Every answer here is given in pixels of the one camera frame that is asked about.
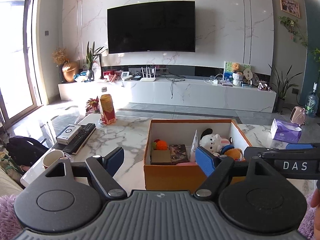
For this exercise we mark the teddy bear on console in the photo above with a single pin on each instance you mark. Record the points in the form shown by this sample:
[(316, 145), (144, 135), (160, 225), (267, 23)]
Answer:
[(236, 67)]

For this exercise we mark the framed wall picture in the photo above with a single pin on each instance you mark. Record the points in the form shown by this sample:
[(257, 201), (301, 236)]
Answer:
[(291, 7)]

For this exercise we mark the black remote keyboard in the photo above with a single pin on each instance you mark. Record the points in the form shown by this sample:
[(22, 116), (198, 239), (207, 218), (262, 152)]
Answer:
[(78, 141)]

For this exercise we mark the right hand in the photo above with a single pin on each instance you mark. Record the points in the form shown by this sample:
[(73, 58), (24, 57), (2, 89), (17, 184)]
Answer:
[(315, 201)]

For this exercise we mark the black bag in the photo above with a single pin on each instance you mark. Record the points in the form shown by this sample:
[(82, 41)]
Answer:
[(25, 150)]

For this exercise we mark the potted plant left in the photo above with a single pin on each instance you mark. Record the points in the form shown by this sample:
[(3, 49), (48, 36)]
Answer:
[(92, 54)]

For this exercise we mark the pink small heater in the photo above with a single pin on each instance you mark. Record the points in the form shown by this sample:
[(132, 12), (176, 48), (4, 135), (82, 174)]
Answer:
[(298, 115)]

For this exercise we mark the red yellow carton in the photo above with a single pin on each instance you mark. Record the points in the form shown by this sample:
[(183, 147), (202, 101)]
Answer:
[(108, 115)]

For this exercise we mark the brown square box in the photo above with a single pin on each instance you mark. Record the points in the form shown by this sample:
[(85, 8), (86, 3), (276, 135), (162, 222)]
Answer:
[(160, 157)]

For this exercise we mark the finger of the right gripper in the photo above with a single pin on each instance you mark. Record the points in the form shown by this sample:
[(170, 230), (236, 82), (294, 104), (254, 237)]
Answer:
[(298, 146)]

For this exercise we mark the white tv console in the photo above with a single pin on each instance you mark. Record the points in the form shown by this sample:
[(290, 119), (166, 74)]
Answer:
[(188, 93)]

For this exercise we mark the pink leather notebook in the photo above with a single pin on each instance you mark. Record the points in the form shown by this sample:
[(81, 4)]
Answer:
[(187, 164)]

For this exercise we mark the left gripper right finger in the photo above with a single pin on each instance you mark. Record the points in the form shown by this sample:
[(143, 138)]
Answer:
[(218, 171)]

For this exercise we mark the peach print white can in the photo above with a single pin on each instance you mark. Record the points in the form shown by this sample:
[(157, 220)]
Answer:
[(194, 146)]

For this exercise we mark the pink striped white plush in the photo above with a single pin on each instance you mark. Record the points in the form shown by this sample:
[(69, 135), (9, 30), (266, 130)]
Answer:
[(212, 142)]

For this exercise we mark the water bottle jug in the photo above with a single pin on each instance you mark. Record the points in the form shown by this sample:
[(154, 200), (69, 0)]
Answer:
[(312, 101)]

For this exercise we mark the orange cardboard box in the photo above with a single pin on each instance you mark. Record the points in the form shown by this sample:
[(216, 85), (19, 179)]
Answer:
[(167, 176)]

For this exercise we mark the wall television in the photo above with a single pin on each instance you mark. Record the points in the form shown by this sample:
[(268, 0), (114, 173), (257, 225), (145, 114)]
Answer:
[(152, 26)]

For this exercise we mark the hanging green vine plant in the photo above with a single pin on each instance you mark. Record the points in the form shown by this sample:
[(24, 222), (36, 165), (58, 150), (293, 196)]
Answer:
[(297, 35)]

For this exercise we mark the white wifi router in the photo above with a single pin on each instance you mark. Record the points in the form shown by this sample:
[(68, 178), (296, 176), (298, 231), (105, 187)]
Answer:
[(148, 74)]

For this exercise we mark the copper vase dried flowers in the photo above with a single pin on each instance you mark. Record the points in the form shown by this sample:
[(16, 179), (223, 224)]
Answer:
[(67, 69)]

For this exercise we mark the white small device box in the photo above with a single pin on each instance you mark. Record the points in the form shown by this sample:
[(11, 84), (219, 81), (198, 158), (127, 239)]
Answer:
[(68, 134)]

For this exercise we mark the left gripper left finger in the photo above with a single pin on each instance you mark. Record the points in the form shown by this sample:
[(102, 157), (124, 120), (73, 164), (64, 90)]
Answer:
[(101, 171)]

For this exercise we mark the floor plant right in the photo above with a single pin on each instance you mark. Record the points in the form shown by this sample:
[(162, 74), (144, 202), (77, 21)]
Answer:
[(282, 84)]

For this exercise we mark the brown bear blue outfit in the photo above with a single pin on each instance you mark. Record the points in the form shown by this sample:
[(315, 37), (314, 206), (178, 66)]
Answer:
[(231, 151)]

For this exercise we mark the purple fluffy blanket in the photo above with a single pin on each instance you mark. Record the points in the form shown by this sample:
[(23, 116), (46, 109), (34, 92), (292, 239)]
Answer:
[(10, 226)]

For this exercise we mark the purple tissue pack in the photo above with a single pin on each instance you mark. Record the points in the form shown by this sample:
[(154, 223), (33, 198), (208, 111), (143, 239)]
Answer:
[(285, 131)]

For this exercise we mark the dark illustrated card box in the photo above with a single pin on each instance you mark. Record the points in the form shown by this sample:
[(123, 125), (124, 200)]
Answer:
[(178, 154)]

